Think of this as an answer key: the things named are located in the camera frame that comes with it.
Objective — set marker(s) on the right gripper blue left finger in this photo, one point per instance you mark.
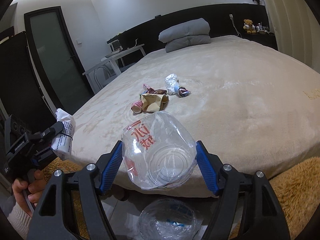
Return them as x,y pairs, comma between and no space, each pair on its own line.
54,216

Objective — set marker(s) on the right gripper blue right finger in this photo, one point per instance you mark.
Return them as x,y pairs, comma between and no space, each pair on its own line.
262,216

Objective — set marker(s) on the printed paper wad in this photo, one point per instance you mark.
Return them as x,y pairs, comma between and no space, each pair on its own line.
62,143

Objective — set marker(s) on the clear plastic trash bin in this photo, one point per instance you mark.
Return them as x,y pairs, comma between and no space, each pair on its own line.
169,219

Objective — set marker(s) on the person left hand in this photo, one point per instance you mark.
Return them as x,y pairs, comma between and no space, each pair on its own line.
35,189

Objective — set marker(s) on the cream knit sleeve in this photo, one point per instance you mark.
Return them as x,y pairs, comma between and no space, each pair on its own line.
19,220

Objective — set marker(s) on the brown fluffy slippers rug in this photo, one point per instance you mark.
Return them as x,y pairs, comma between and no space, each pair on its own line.
297,190

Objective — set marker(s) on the beige plush bed blanket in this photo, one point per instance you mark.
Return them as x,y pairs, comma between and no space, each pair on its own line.
254,107

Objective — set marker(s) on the dark glass door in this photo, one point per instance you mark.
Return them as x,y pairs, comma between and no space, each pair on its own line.
56,60

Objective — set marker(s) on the brown crumpled paper bag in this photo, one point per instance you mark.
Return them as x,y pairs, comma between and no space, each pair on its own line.
154,102

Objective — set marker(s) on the white metal chair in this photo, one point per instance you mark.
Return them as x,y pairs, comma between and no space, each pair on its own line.
108,73

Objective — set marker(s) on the white crumpled foil wrapper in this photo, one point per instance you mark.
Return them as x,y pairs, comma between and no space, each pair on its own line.
171,83

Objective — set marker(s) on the pink rolled wrapper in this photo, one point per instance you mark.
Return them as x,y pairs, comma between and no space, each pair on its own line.
136,107

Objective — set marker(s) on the white desk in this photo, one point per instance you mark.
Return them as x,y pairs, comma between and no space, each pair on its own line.
112,60

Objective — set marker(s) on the white small appliance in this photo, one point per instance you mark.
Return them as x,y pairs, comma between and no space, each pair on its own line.
116,46

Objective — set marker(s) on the grey pillow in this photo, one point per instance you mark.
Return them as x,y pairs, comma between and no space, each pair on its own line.
186,42

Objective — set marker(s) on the black nightstand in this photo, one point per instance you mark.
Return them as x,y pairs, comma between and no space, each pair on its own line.
264,39

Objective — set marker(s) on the grey folded duvet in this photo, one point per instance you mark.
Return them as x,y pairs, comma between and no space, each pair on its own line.
189,28

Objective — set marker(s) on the brown teddy bear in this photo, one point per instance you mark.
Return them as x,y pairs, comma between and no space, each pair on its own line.
249,27

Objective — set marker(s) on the black headboard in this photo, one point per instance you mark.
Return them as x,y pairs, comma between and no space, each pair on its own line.
213,20

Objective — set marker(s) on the white charger on headboard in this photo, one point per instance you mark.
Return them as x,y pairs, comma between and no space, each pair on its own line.
232,20

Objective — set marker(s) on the beige curtain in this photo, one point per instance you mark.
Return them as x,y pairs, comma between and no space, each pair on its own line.
296,30

